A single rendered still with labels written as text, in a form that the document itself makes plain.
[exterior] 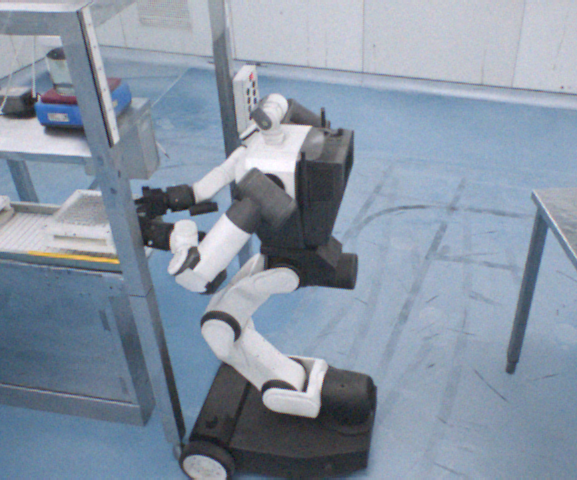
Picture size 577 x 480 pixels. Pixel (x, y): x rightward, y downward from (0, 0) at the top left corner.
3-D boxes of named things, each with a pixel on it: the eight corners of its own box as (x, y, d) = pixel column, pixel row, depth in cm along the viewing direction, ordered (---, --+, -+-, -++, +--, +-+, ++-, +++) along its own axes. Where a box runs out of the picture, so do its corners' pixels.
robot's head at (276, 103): (289, 124, 178) (287, 94, 173) (280, 140, 170) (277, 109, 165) (266, 123, 180) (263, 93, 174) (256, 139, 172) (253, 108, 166)
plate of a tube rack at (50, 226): (40, 233, 201) (38, 228, 200) (78, 194, 220) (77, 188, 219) (111, 240, 195) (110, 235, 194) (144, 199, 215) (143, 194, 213)
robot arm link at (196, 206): (178, 181, 209) (212, 175, 212) (176, 190, 220) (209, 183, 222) (186, 214, 208) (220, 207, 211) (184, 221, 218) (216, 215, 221)
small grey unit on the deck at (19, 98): (46, 105, 196) (40, 86, 193) (33, 115, 191) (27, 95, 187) (11, 104, 199) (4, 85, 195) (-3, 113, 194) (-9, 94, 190)
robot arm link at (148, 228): (116, 220, 192) (151, 227, 188) (133, 203, 199) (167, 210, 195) (123, 253, 199) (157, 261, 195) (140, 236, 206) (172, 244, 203)
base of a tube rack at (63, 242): (44, 246, 204) (42, 240, 202) (82, 206, 223) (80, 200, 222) (115, 253, 198) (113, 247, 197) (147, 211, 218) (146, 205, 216)
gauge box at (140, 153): (161, 164, 210) (150, 107, 199) (148, 180, 202) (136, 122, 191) (100, 160, 215) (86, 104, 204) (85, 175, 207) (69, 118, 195)
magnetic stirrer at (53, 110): (135, 102, 195) (129, 73, 190) (103, 132, 178) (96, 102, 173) (76, 99, 199) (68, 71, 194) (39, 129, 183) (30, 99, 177)
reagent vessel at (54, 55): (116, 77, 187) (101, 12, 176) (92, 98, 176) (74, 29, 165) (69, 75, 191) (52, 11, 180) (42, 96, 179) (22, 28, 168)
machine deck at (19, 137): (150, 110, 199) (148, 98, 197) (94, 169, 170) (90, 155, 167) (-24, 101, 213) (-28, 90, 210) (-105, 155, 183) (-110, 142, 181)
